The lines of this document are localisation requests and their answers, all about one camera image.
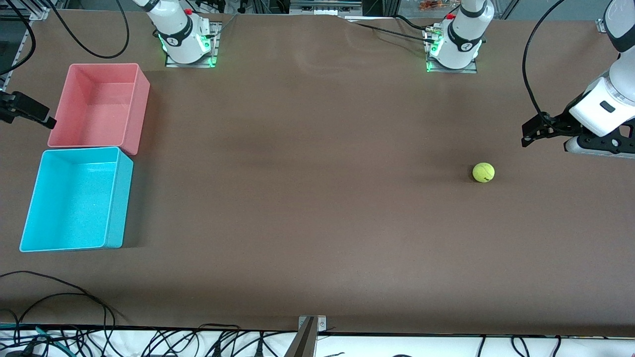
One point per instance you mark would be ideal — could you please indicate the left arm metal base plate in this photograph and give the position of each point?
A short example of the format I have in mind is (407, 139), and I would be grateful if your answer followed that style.
(466, 71)

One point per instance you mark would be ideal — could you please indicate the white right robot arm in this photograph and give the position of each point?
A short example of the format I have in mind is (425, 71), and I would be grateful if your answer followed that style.
(178, 29)

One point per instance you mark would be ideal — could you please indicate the grey metal camera mount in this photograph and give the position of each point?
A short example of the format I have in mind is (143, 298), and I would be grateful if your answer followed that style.
(305, 342)

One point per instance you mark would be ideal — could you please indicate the pink plastic bin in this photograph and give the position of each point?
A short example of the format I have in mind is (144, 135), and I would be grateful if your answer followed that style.
(99, 104)

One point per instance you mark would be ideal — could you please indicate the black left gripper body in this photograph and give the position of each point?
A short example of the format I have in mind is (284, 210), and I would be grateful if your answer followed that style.
(559, 123)

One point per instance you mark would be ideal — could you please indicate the grey background box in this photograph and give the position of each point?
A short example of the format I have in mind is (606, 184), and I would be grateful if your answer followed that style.
(322, 7)

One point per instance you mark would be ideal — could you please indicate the blue plastic bin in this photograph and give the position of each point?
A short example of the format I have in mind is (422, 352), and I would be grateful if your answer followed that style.
(69, 198)

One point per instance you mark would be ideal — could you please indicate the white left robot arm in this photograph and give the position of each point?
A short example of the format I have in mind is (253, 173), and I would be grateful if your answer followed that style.
(464, 39)

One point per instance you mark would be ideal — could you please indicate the aluminium frame profile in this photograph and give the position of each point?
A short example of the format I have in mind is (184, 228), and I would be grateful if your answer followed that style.
(37, 12)

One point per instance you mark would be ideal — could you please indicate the yellow-green tennis ball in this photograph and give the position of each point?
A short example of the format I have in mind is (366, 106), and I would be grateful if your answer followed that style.
(483, 172)

